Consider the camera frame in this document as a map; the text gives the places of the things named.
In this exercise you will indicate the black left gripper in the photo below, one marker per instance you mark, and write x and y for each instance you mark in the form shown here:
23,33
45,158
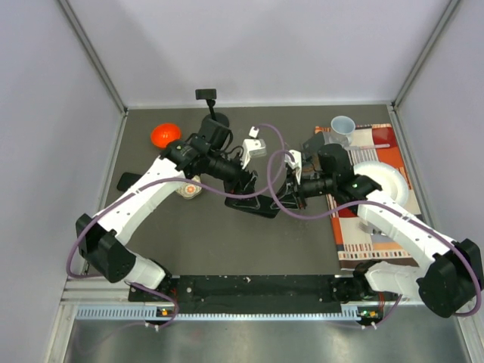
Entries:
243,182

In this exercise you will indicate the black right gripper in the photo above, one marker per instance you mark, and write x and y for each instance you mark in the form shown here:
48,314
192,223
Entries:
292,193

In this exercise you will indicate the black smartphone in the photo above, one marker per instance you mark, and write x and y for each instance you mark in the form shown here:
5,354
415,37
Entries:
260,205

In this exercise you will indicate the grey metal phone stand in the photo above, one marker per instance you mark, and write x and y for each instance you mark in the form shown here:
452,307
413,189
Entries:
316,156

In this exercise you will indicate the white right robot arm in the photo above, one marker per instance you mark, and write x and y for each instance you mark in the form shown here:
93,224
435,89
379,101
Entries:
448,274

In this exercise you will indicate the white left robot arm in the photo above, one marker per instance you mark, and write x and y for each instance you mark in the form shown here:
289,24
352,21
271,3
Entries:
102,239

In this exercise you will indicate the patterned floral small bowl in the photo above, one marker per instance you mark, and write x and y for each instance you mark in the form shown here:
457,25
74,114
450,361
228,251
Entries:
189,190

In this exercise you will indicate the colourful patchwork placemat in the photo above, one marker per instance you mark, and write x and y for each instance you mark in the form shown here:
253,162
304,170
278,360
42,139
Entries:
353,245

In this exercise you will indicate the light blue ceramic cup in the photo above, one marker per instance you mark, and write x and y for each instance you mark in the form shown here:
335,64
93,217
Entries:
342,129

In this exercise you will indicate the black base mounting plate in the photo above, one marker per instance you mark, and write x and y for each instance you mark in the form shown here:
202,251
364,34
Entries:
268,293

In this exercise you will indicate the white plate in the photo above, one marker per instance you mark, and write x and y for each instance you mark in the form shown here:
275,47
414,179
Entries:
389,178

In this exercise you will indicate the orange bowl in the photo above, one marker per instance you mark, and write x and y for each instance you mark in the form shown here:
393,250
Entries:
165,133

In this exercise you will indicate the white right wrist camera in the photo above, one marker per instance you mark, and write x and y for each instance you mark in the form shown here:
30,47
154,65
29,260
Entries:
293,159

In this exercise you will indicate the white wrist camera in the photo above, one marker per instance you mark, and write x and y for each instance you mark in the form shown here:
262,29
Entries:
293,159
252,148

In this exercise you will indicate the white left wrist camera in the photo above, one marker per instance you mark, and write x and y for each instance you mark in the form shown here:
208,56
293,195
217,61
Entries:
252,148

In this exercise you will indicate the fork with pink handle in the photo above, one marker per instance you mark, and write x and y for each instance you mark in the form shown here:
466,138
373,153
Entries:
369,229

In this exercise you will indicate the pink handled spoon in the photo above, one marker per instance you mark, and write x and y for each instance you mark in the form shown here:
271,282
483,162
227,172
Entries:
368,147

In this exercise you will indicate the black camera stand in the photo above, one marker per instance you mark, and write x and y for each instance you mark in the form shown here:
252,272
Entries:
209,95

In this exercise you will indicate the grey slotted cable duct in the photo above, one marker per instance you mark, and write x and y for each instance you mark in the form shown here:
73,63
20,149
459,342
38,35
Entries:
154,313

